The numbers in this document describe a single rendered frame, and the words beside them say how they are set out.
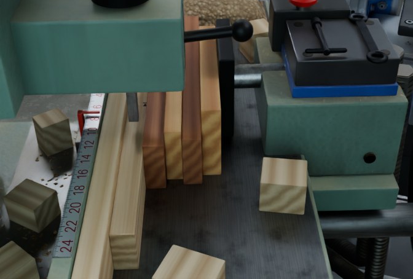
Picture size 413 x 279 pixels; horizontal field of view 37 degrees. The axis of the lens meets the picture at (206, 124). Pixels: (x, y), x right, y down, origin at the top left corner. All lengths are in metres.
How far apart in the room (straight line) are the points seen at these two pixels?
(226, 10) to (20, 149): 0.33
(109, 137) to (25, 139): 0.29
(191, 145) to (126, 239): 0.11
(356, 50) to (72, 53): 0.26
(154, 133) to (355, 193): 0.21
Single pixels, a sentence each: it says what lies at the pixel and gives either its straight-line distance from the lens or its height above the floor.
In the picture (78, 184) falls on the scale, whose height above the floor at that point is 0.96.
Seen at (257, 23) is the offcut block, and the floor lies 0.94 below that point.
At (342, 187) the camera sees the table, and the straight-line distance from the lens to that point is 0.64.
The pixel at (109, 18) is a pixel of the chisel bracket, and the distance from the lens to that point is 0.51.
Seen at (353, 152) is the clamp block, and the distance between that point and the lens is 0.64.
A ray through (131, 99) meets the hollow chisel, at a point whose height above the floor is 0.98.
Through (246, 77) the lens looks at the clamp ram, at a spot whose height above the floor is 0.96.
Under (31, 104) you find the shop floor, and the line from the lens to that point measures 2.43.
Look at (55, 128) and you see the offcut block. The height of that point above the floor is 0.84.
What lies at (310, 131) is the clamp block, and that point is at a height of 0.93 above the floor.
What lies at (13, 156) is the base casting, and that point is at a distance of 0.82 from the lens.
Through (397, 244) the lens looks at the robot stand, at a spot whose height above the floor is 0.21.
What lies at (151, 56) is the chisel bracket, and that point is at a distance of 0.51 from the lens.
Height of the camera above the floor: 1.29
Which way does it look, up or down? 35 degrees down
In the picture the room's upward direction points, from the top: 1 degrees counter-clockwise
